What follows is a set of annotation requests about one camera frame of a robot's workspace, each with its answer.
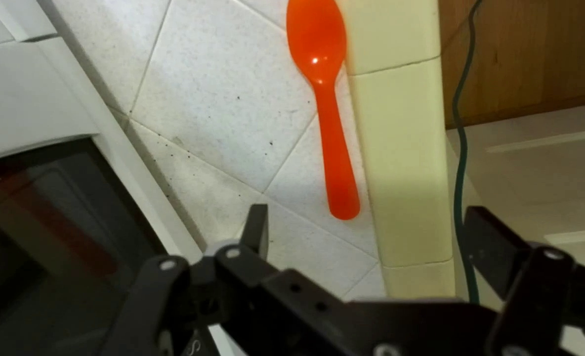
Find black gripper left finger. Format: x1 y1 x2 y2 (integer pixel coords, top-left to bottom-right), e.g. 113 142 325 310
100 201 291 356

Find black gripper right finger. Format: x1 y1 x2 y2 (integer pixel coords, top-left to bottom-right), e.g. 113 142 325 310
461 203 585 356

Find orange plastic spoon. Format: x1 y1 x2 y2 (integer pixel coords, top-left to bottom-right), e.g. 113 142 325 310
285 0 364 221

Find white microwave oven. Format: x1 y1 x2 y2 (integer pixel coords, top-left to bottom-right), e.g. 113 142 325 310
0 0 208 356

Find green cable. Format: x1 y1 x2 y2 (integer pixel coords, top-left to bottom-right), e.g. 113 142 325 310
451 0 487 306

